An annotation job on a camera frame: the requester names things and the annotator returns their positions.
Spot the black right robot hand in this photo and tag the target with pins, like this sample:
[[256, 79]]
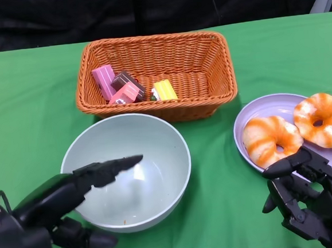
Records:
[[319, 204]]

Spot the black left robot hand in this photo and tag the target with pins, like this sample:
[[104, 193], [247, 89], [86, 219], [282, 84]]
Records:
[[62, 195]]

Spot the striped crescent toy bread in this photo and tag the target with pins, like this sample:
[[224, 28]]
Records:
[[262, 142]]

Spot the pale grey-green bowl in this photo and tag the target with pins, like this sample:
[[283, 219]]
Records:
[[144, 137]]

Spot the magenta striped toy cake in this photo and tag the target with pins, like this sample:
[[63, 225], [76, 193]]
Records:
[[103, 77]]

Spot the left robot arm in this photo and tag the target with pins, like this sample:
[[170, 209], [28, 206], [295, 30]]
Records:
[[17, 247]]

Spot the lilac plate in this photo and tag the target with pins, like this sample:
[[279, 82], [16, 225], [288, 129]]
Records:
[[268, 107]]

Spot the light pink cherry cake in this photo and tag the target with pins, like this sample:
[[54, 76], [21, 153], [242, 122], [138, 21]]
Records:
[[126, 95]]

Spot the chocolate toy cake slice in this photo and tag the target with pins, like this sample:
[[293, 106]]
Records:
[[122, 78]]

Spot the yellow toy cake slice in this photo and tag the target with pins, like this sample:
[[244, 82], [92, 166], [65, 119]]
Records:
[[164, 90]]

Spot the orange wicker basket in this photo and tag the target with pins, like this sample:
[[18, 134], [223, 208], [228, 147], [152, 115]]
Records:
[[196, 70]]

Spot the green tablecloth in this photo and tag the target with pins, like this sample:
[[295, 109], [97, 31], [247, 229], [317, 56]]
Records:
[[38, 111]]

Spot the black backdrop curtain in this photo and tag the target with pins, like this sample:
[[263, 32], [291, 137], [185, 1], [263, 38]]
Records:
[[145, 10]]

